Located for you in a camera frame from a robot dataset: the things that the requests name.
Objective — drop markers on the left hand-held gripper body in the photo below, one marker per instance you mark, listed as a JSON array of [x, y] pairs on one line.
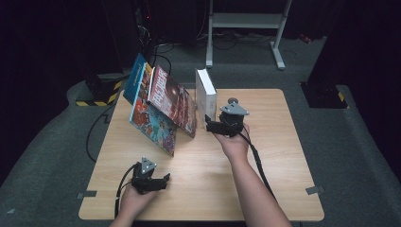
[[142, 183]]

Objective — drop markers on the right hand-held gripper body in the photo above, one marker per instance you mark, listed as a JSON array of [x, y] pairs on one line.
[[233, 124]]

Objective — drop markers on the white book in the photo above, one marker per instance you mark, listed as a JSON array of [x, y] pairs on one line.
[[205, 94]]

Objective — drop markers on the clear acrylic book rack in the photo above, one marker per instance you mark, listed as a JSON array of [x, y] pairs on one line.
[[191, 93]]

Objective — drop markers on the dark purple paperback book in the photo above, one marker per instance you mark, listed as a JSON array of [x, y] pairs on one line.
[[173, 97]]

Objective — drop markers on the colourful illustrated picture book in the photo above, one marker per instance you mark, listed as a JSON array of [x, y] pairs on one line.
[[151, 123]]

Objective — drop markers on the dark blue picture book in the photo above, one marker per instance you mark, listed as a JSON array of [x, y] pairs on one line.
[[134, 82]]

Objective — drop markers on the person's left hand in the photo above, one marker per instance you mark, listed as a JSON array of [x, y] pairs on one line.
[[132, 203]]

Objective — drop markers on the person's right hand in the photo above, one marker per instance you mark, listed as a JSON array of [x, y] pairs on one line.
[[236, 148]]

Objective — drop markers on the black base with yellow mark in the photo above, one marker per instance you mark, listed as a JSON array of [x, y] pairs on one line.
[[324, 94]]

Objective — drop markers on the black yellow striped base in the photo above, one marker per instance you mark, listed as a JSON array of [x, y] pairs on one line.
[[101, 91]]

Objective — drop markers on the white metal stand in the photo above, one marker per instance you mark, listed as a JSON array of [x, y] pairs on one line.
[[246, 20]]

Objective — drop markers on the small red floor object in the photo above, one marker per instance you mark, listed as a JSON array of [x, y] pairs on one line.
[[305, 38]]

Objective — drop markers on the black equipment tower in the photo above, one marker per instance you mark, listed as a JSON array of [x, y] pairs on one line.
[[126, 31]]

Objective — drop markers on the small grey floor tape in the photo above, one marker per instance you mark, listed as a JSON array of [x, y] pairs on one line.
[[11, 211]]

